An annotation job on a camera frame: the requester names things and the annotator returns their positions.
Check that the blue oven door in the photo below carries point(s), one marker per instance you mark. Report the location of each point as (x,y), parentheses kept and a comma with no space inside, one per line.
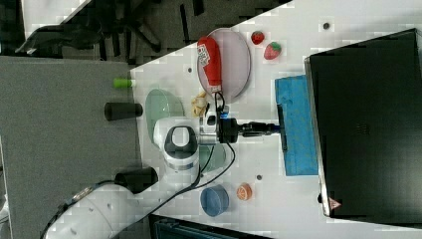
(301,156)

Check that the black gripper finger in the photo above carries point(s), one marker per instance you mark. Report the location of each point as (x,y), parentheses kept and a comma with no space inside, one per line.
(257,133)
(259,125)

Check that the black cylinder table clamp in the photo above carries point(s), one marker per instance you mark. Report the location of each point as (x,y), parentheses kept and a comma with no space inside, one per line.
(137,180)
(122,111)

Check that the pale green bowl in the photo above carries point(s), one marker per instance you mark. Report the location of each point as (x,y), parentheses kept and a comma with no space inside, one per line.
(160,104)

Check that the black office chair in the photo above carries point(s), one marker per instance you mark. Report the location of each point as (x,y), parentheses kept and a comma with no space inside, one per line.
(83,23)

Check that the dark storage bin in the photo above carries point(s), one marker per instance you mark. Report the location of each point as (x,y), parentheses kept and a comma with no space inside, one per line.
(169,228)

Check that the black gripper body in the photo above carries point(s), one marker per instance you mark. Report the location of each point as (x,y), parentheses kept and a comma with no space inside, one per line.
(229,130)

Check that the black toaster oven body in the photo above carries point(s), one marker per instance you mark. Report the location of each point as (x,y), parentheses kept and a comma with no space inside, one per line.
(366,110)

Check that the dark red plush strawberry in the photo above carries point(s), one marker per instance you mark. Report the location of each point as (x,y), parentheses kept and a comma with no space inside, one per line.
(257,37)

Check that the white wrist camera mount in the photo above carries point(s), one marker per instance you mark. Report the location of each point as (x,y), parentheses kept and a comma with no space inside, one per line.
(212,115)

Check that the red plush ketchup bottle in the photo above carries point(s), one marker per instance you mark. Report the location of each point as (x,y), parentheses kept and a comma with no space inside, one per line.
(210,60)

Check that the pale green plate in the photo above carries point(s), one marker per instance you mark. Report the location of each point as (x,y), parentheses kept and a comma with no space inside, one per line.
(211,157)

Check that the black oven door handle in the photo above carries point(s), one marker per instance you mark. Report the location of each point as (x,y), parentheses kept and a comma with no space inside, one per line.
(282,128)

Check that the pink plush strawberry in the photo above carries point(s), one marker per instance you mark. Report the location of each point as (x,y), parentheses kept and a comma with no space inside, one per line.
(272,51)

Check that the grey round plate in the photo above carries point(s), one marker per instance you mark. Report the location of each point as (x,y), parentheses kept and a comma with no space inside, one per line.
(235,63)

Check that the green marker pen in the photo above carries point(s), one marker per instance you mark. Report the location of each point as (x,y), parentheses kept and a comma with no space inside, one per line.
(119,83)

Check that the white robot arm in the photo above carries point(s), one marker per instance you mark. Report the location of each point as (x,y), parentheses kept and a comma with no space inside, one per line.
(105,209)

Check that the blue cup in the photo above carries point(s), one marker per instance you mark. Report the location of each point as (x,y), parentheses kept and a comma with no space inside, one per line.
(214,200)

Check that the yellow plush banana toy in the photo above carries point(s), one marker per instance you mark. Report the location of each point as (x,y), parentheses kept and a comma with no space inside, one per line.
(199,104)

